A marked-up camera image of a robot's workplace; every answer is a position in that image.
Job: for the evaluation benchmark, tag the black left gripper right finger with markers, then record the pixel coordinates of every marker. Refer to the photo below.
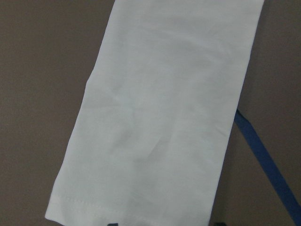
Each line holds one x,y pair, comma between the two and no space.
220,224

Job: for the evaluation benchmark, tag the cream long-sleeve cat shirt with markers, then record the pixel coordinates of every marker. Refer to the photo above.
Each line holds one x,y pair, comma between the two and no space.
149,141

